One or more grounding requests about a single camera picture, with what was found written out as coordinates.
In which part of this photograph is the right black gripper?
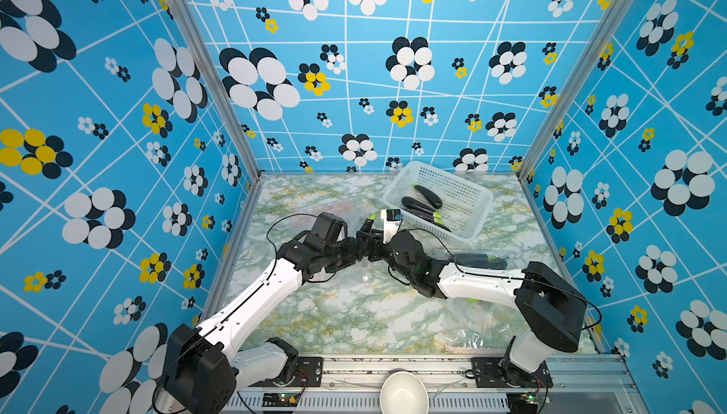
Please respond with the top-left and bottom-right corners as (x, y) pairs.
(357, 229), (416, 285)

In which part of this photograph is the eggplant with green stem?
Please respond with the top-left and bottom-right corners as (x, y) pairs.
(357, 213), (376, 245)

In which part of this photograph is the dark purple eggplant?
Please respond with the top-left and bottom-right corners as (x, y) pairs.
(452, 253), (507, 270)

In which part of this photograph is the clear pink-dotted zip bag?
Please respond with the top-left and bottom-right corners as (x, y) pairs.
(439, 255), (529, 353)

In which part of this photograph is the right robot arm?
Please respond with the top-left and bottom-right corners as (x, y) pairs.
(356, 230), (588, 388)

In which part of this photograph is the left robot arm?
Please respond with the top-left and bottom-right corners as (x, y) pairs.
(153, 213), (359, 413)

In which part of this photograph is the white plastic basket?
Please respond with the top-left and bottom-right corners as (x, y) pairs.
(384, 162), (494, 244)

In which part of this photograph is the white bowl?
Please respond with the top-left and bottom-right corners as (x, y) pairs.
(380, 372), (430, 414)

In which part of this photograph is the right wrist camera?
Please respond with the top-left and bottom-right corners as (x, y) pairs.
(381, 209), (403, 244)

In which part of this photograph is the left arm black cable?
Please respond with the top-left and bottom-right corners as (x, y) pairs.
(265, 212), (319, 285)

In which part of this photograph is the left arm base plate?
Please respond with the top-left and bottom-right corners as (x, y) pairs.
(254, 356), (324, 389)

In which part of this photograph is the aluminium front rail frame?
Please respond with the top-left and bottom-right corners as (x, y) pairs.
(152, 352), (649, 414)

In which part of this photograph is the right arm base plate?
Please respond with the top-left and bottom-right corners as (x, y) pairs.
(465, 357), (553, 389)

